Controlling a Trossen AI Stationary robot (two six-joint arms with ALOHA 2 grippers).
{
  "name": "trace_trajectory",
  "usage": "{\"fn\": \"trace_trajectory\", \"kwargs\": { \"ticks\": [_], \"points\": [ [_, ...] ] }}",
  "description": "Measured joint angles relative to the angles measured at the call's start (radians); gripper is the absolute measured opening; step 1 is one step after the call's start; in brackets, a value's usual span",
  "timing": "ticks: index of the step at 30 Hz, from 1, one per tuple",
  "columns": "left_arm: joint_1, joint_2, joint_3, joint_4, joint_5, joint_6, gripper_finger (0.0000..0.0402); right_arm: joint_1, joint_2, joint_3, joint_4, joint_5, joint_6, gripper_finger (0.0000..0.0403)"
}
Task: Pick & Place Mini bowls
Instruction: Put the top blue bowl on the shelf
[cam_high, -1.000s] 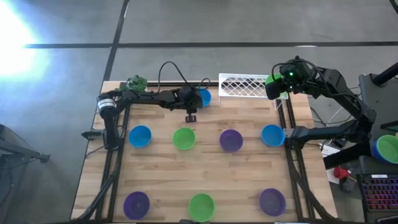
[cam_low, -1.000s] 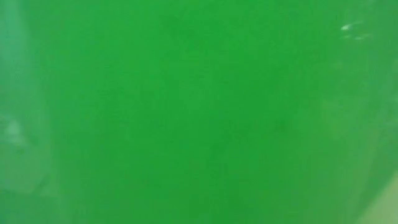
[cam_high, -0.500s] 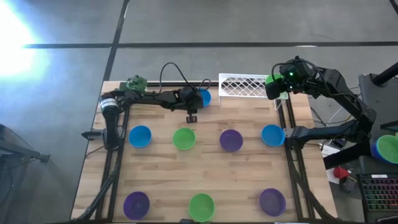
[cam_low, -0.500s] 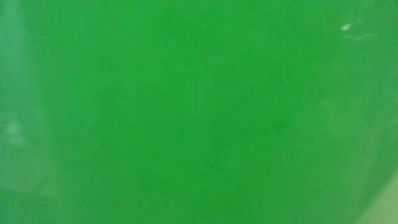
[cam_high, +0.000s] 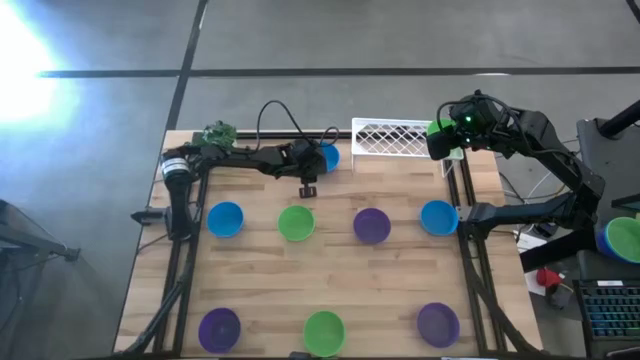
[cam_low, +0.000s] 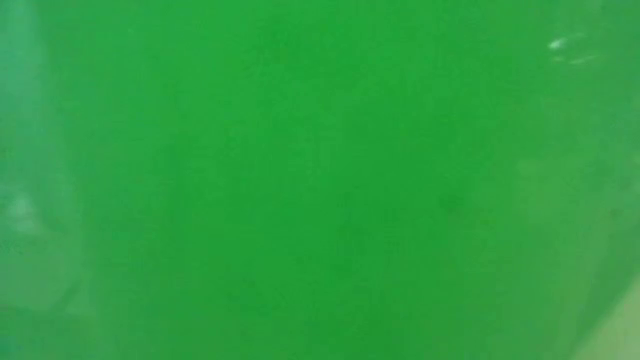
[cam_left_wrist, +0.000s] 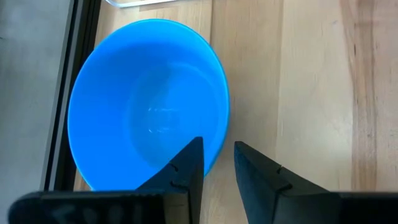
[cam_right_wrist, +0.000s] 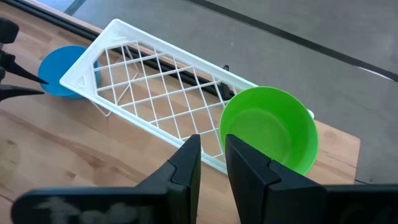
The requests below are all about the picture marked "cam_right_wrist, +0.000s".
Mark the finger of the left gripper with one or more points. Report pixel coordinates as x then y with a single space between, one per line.
9 67
12 91

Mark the green plastic mini bowl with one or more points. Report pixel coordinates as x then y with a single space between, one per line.
270 124

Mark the blue plastic mini bowl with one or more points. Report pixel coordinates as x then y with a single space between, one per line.
59 68

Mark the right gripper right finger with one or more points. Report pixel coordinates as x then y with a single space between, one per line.
295 205

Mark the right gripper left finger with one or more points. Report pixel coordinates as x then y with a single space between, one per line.
124 205

